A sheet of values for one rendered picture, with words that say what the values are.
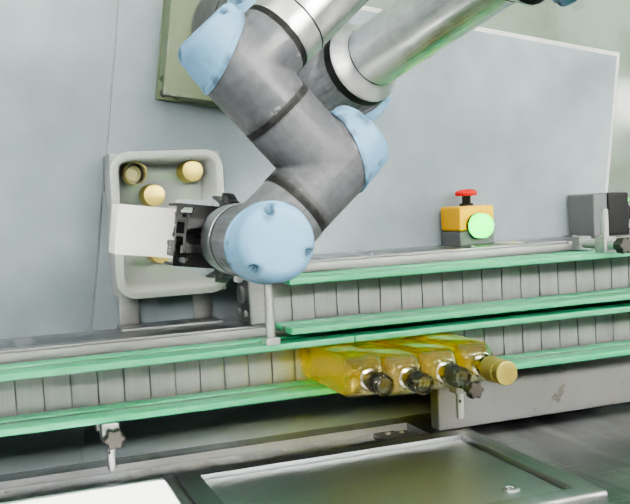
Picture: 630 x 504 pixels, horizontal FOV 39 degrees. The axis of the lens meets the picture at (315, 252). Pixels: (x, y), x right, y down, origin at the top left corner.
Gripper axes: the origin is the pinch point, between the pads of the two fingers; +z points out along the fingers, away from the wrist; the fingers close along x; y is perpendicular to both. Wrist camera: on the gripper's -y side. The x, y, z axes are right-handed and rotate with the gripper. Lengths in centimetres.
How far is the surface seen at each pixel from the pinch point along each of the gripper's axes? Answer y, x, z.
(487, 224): -55, -6, 24
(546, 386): -68, 22, 21
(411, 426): -45, 30, 28
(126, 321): 4.5, 14.9, 33.3
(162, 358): 2.3, 17.7, 12.6
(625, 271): -82, 0, 21
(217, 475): -5.8, 33.1, 8.1
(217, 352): -5.6, 16.6, 12.6
